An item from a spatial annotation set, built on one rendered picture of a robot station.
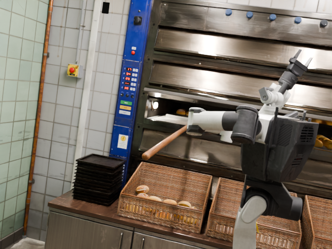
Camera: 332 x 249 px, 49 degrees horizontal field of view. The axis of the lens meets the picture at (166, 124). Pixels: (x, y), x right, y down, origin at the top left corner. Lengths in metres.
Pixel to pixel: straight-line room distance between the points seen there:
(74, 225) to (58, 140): 0.83
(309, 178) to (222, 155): 0.62
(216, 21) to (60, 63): 1.27
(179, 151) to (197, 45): 0.80
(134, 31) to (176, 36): 0.32
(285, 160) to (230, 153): 1.09
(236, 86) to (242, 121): 1.11
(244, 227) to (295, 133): 0.52
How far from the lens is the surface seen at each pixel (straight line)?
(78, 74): 2.91
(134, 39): 2.81
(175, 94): 2.58
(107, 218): 2.43
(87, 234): 2.53
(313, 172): 2.78
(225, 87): 2.68
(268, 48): 2.72
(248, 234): 1.88
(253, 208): 1.81
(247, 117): 1.60
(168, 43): 2.76
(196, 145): 2.75
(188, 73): 2.74
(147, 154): 1.40
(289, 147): 1.67
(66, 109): 3.03
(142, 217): 2.41
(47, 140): 3.14
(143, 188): 2.73
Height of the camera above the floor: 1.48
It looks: 6 degrees down
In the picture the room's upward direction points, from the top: 9 degrees clockwise
